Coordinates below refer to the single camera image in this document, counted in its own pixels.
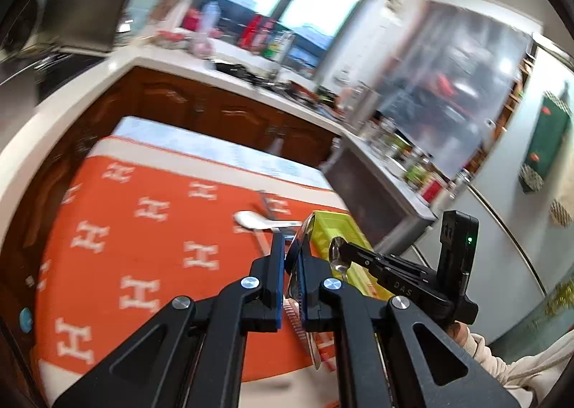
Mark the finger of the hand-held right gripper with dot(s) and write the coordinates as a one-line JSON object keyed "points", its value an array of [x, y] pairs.
{"points": [[376, 282], [367, 255]]}

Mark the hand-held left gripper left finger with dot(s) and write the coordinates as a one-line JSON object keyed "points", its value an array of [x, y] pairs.
{"points": [[280, 282]]}

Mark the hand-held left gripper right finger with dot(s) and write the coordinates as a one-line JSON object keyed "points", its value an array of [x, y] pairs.
{"points": [[304, 296]]}

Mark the green plastic utensil tray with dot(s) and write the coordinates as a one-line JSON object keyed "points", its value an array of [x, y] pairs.
{"points": [[341, 224]]}

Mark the wooden chopstick with dark marks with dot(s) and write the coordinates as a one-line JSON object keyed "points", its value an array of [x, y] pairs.
{"points": [[262, 243]]}

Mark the large shiny metal spoon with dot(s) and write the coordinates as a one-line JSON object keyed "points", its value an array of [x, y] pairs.
{"points": [[314, 345]]}

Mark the white ceramic spoon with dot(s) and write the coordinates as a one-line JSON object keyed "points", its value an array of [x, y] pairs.
{"points": [[249, 219]]}

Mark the person's right forearm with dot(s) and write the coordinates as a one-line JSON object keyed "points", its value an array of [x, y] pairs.
{"points": [[515, 367]]}

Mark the stainless steel cabinet appliance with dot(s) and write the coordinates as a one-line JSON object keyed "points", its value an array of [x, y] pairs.
{"points": [[372, 202]]}

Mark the grey refrigerator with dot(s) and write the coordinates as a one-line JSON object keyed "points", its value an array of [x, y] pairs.
{"points": [[506, 211]]}

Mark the red-labelled jar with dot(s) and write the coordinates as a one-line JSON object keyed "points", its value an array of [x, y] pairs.
{"points": [[431, 190]]}

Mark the green-labelled glass bottle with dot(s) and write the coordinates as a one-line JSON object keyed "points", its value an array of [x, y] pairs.
{"points": [[416, 175]]}

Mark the small hanging plastic bag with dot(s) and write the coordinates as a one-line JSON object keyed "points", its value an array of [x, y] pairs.
{"points": [[276, 147]]}

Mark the steel electric kettle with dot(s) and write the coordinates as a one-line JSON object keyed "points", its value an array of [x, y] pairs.
{"points": [[363, 107]]}

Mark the orange patterned blanket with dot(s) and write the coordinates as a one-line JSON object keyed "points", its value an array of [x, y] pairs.
{"points": [[134, 255]]}

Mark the green hanging decoration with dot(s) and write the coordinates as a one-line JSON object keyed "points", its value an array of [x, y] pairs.
{"points": [[547, 134]]}

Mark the light blue printed tablecloth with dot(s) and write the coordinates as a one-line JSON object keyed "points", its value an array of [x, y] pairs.
{"points": [[179, 134]]}

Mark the clear plastic sheet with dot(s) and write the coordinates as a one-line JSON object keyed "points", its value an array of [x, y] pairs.
{"points": [[448, 76]]}

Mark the brown wooden kitchen cabinets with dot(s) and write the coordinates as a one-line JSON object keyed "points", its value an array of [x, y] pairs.
{"points": [[179, 98]]}

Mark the black pot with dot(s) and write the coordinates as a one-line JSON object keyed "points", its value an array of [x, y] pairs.
{"points": [[231, 68]]}

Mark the green bottle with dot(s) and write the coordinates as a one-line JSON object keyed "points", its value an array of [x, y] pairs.
{"points": [[280, 47]]}

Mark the pink-red bottle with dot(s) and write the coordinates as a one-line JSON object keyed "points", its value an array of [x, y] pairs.
{"points": [[267, 36]]}

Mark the red bottle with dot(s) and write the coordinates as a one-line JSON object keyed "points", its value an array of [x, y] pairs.
{"points": [[251, 31]]}

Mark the blue round cap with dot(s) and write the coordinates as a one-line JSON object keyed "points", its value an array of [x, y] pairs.
{"points": [[25, 319]]}

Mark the pink plastic bag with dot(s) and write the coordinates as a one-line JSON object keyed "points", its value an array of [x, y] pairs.
{"points": [[204, 31]]}

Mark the gas stove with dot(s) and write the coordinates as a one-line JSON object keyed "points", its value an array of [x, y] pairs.
{"points": [[58, 65]]}

